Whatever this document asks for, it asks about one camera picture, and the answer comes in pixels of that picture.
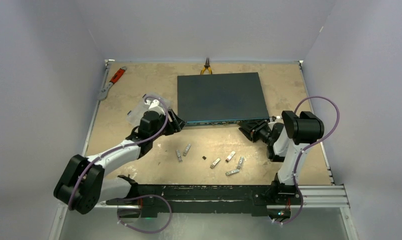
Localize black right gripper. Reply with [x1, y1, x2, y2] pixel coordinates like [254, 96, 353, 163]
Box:
[238, 117, 274, 145]

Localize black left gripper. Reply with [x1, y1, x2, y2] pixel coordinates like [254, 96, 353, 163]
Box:
[150, 108, 186, 141]

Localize small white network plug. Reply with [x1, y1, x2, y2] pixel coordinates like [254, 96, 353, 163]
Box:
[176, 149, 183, 163]

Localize dark grey network switch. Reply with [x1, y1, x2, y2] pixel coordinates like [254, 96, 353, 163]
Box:
[177, 72, 270, 126]

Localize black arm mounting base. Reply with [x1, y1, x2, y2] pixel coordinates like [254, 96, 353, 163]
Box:
[106, 184, 301, 218]

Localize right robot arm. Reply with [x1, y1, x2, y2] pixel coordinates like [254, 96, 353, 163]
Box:
[238, 110, 325, 204]

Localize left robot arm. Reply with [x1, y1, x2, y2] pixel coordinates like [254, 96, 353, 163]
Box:
[53, 109, 186, 215]

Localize clear plastic organizer box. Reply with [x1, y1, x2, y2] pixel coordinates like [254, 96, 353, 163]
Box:
[126, 93, 172, 127]

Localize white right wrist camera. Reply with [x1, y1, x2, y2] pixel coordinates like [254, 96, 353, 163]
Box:
[268, 115, 283, 126]

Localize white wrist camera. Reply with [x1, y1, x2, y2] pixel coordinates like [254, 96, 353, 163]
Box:
[268, 115, 283, 126]
[146, 99, 165, 115]

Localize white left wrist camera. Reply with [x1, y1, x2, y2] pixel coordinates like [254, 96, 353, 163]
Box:
[146, 99, 165, 115]

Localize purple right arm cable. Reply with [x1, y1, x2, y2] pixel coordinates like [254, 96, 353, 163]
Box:
[272, 96, 341, 226]

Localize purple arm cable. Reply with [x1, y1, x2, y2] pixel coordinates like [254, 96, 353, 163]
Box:
[272, 96, 341, 226]
[67, 95, 173, 234]

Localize yellow handled pliers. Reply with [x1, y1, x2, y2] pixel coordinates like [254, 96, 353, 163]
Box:
[200, 57, 213, 75]

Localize red handled adjustable wrench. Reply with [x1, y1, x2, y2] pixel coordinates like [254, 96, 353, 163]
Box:
[97, 66, 128, 101]

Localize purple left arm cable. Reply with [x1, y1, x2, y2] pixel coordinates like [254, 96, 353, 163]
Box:
[67, 95, 173, 234]

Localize aluminium frame rail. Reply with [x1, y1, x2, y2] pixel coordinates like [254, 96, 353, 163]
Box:
[57, 184, 350, 209]

